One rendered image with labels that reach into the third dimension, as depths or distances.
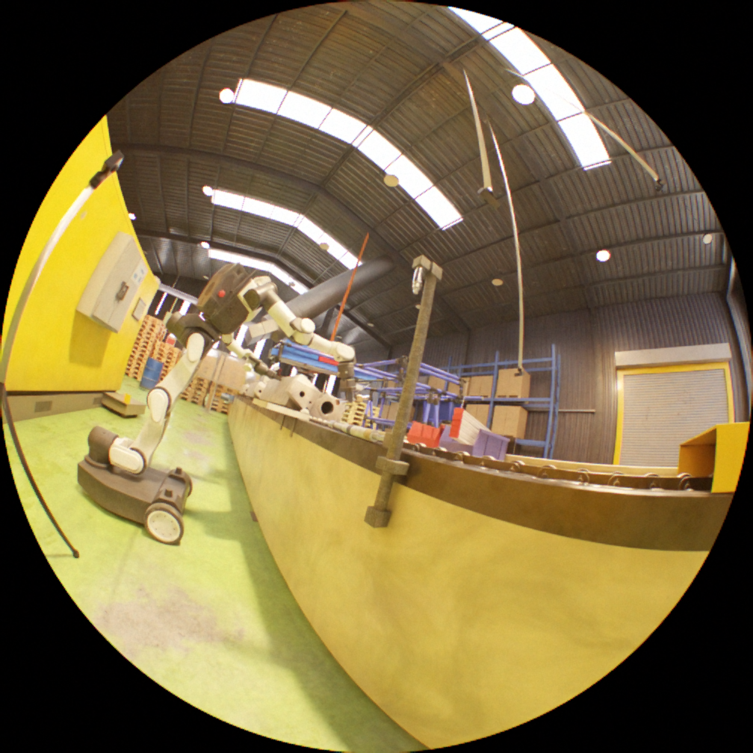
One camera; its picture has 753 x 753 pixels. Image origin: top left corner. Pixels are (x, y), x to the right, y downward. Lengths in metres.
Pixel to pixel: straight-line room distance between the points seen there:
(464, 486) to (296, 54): 9.76
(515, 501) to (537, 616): 0.19
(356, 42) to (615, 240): 10.37
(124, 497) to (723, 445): 1.67
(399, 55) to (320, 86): 2.61
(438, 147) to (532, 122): 3.26
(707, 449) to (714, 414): 11.27
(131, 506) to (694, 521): 1.61
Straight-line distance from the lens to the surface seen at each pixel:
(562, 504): 0.37
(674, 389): 11.46
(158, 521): 1.31
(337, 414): 1.50
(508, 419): 10.27
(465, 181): 9.72
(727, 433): 0.41
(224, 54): 10.47
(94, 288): 2.57
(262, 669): 0.92
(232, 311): 1.33
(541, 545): 0.39
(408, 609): 0.55
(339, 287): 10.09
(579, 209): 10.07
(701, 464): 0.62
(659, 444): 10.95
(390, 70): 9.24
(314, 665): 0.96
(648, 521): 0.38
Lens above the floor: 0.79
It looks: 13 degrees up
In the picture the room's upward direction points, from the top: 14 degrees clockwise
